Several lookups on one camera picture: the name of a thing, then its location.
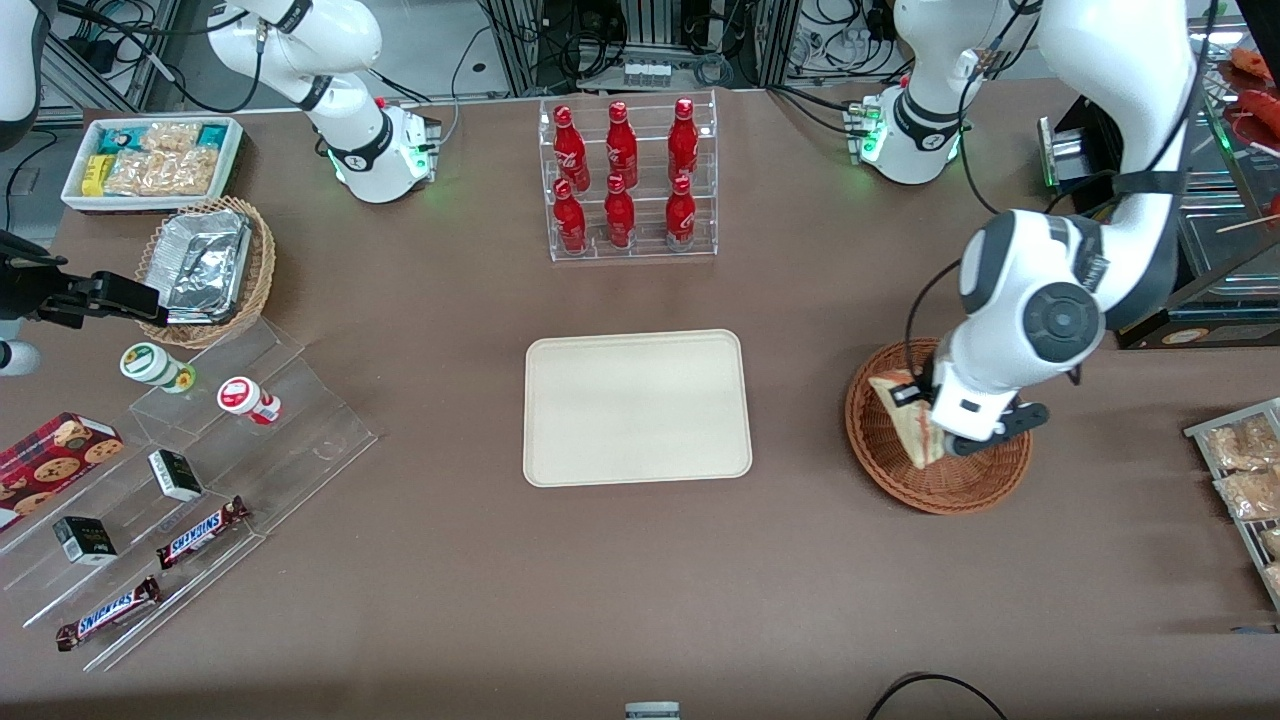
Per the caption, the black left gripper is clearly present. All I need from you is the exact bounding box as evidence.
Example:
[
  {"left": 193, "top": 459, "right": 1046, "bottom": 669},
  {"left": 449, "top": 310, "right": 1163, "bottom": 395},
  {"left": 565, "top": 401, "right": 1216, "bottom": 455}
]
[{"left": 889, "top": 362, "right": 943, "bottom": 407}]

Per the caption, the red lid yogurt cup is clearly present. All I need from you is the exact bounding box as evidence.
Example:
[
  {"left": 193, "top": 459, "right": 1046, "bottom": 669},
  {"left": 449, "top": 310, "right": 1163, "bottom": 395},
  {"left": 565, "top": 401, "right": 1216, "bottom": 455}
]
[{"left": 216, "top": 376, "right": 283, "bottom": 427}]

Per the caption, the red cookie box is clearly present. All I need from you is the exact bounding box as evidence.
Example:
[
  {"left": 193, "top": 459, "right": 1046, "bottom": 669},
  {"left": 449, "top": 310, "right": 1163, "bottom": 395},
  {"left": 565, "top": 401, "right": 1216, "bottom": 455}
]
[{"left": 0, "top": 412, "right": 126, "bottom": 532}]

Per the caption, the white rectangular snack bin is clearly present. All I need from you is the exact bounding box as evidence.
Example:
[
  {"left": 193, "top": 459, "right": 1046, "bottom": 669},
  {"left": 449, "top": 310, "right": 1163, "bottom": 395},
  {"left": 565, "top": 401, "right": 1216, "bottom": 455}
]
[{"left": 61, "top": 116, "right": 245, "bottom": 215}]

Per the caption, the large clear cracker bag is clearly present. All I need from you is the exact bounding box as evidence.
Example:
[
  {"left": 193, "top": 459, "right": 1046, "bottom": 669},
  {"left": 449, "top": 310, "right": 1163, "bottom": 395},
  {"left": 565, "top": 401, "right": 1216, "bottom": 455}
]
[{"left": 104, "top": 147, "right": 218, "bottom": 197}]

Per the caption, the green lid yogurt cup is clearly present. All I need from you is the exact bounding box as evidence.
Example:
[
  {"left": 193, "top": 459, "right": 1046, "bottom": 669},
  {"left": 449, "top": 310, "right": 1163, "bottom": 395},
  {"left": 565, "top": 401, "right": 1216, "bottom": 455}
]
[{"left": 119, "top": 342, "right": 198, "bottom": 395}]

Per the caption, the light wicker basket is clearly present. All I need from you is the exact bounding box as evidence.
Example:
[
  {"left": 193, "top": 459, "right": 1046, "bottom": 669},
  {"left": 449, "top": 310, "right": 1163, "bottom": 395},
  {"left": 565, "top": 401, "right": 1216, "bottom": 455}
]
[{"left": 134, "top": 196, "right": 277, "bottom": 350}]

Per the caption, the brown round wicker basket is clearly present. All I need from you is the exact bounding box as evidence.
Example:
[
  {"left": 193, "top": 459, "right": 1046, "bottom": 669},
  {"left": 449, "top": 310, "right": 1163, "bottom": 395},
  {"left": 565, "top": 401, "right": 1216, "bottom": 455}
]
[{"left": 845, "top": 337, "right": 1033, "bottom": 516}]

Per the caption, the clear acrylic stepped shelf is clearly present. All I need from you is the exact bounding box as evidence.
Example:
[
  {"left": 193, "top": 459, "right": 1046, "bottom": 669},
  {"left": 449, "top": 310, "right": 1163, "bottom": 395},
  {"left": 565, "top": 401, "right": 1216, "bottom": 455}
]
[{"left": 0, "top": 318, "right": 379, "bottom": 674}]

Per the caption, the grey wire rack tray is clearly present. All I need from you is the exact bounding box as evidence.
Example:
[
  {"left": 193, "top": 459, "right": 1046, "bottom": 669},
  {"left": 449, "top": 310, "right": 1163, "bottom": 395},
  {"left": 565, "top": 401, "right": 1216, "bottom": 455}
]
[{"left": 1184, "top": 397, "right": 1280, "bottom": 612}]

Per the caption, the red cola bottle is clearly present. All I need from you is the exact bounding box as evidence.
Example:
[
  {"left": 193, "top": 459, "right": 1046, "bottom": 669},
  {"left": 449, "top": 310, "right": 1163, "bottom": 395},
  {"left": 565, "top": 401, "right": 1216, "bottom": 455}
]
[
  {"left": 667, "top": 97, "right": 701, "bottom": 184},
  {"left": 552, "top": 178, "right": 589, "bottom": 254},
  {"left": 553, "top": 105, "right": 592, "bottom": 193},
  {"left": 664, "top": 175, "right": 698, "bottom": 252},
  {"left": 603, "top": 173, "right": 637, "bottom": 250},
  {"left": 605, "top": 100, "right": 640, "bottom": 189}
]

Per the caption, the brown snickers bar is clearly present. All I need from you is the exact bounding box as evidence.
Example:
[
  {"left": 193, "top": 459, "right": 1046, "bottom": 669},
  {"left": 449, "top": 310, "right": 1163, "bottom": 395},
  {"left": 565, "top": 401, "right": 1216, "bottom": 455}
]
[
  {"left": 155, "top": 496, "right": 252, "bottom": 571},
  {"left": 55, "top": 575, "right": 163, "bottom": 653}
]

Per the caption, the clear acrylic bottle rack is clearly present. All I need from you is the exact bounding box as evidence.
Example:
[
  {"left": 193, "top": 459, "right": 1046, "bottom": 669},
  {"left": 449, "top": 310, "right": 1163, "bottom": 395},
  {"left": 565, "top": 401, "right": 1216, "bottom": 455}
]
[{"left": 538, "top": 90, "right": 719, "bottom": 263}]

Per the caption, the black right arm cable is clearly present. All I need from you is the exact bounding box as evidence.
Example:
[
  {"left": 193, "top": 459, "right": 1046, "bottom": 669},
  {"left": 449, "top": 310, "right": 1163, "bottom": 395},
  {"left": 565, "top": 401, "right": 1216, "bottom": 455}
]
[{"left": 55, "top": 0, "right": 266, "bottom": 115}]

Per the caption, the black food warmer appliance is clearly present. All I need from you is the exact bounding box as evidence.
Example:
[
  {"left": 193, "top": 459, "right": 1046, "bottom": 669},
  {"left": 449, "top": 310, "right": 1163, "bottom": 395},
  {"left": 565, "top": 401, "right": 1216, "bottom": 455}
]
[{"left": 1040, "top": 15, "right": 1280, "bottom": 351}]

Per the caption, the small black box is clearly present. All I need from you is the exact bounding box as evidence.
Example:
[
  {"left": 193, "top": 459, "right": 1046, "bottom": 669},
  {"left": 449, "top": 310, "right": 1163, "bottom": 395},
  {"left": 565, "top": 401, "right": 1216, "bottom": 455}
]
[
  {"left": 52, "top": 515, "right": 119, "bottom": 567},
  {"left": 148, "top": 449, "right": 205, "bottom": 503}
]

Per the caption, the triangular sandwich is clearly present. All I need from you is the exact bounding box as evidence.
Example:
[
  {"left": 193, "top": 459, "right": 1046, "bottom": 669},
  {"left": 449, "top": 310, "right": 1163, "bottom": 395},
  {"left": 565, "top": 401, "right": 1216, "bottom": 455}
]
[{"left": 867, "top": 369, "right": 947, "bottom": 470}]

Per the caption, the cream plastic tray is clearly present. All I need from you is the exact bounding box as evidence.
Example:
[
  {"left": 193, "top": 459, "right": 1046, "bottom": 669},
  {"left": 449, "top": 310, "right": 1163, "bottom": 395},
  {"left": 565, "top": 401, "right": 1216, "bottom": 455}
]
[{"left": 524, "top": 329, "right": 754, "bottom": 489}]

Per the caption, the stack of foil trays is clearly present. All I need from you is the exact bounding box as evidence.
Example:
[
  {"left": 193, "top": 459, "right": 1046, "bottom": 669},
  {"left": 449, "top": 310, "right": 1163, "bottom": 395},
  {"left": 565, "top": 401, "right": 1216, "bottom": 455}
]
[{"left": 148, "top": 209, "right": 254, "bottom": 327}]

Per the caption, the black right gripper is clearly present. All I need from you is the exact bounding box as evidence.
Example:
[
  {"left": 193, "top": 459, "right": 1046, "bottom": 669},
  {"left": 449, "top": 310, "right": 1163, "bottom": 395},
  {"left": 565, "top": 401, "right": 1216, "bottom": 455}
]
[{"left": 0, "top": 233, "right": 169, "bottom": 332}]

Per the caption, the aluminium frame rack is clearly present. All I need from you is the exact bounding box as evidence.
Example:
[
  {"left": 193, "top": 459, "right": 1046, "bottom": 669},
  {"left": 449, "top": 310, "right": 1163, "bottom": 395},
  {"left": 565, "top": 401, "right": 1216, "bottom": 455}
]
[{"left": 478, "top": 0, "right": 803, "bottom": 98}]

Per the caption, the black looped floor cable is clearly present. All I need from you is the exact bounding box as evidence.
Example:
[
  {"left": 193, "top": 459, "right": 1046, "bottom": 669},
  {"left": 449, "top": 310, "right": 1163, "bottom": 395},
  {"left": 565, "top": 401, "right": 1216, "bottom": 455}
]
[{"left": 865, "top": 672, "right": 1012, "bottom": 720}]

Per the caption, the small clear cracker bag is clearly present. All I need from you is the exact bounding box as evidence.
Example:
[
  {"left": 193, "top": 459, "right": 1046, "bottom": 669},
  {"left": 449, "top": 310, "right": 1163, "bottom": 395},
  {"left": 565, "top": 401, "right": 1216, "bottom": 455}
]
[{"left": 140, "top": 121, "right": 202, "bottom": 154}]

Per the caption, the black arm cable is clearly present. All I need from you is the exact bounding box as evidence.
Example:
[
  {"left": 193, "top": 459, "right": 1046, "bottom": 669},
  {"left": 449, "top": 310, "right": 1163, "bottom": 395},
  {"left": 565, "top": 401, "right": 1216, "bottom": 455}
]
[
  {"left": 903, "top": 0, "right": 1221, "bottom": 389},
  {"left": 55, "top": 0, "right": 266, "bottom": 115}
]

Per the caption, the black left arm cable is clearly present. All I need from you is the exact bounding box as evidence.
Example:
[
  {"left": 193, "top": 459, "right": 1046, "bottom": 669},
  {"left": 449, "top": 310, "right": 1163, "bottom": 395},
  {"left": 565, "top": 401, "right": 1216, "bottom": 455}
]
[{"left": 903, "top": 0, "right": 1221, "bottom": 389}]

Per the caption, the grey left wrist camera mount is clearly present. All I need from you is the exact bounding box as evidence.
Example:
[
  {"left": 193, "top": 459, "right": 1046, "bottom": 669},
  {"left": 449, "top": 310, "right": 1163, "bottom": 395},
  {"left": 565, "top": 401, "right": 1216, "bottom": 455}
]
[{"left": 944, "top": 399, "right": 1052, "bottom": 459}]

